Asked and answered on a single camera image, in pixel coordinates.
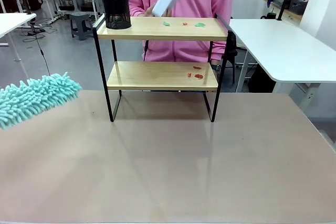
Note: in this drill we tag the person's right hand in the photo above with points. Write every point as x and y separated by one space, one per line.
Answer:
148 12

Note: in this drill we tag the teal chenille duster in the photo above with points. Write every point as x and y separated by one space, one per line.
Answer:
34 98

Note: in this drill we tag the light wooden shelf board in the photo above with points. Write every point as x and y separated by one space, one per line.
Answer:
147 31
152 75

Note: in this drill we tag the two-tier wooden shelf rack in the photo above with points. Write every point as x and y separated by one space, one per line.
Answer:
101 77

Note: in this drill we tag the green paper scrap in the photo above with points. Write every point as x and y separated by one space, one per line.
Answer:
166 23
200 25

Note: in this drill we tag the black mesh pen holder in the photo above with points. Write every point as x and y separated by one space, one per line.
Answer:
116 9

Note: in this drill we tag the grey plastic stool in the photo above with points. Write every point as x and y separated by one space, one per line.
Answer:
80 20

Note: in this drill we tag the black chair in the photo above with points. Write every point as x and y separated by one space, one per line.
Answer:
231 43

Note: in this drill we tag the large white side table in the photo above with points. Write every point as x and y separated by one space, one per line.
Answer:
278 45

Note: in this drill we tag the small white side table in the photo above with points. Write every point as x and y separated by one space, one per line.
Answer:
13 23

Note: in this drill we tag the grey storage crate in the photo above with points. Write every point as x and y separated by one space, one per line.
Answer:
298 5

